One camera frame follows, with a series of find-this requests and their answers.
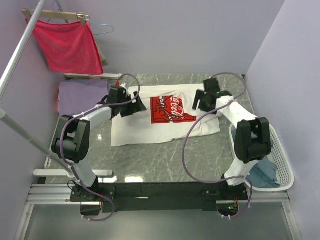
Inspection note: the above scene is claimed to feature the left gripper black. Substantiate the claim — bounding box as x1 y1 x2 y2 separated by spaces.
118 91 146 117

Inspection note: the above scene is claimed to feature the white t-shirt red print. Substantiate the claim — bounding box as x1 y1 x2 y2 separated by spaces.
110 84 221 147

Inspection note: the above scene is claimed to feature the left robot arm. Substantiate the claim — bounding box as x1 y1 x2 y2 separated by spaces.
51 85 147 201

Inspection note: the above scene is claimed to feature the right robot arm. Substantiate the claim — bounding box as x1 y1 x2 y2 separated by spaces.
192 78 272 200

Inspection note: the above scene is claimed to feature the white rack foot rear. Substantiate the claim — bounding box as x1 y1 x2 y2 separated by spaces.
64 73 122 80

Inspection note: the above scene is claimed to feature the white rack foot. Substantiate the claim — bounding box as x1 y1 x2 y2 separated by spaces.
64 73 122 80
33 169 114 178

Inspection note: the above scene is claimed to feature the folded purple t-shirt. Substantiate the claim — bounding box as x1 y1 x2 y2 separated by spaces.
58 79 111 116

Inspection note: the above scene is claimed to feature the white rack foot front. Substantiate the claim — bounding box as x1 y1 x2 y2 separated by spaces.
33 169 114 178

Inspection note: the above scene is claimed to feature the red towel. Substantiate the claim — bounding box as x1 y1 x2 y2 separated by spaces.
32 20 104 75

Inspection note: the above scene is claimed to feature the black base beam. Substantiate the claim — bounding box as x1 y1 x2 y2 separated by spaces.
70 182 249 216

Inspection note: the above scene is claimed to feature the white laundry basket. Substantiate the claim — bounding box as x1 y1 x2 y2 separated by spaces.
227 124 295 192

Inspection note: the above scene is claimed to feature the blue-grey t-shirt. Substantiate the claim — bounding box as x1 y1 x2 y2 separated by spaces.
231 129 281 190

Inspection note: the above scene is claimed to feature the metal clothes rack pole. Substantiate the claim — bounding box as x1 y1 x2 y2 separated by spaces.
0 0 75 176

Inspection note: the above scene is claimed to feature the wooden clip hanger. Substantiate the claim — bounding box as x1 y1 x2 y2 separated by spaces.
22 8 90 26

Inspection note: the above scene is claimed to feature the aluminium rail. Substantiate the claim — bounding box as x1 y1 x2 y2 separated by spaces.
25 184 290 205

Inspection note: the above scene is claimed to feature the blue wire hanger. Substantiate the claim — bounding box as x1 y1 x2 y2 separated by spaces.
51 0 115 36

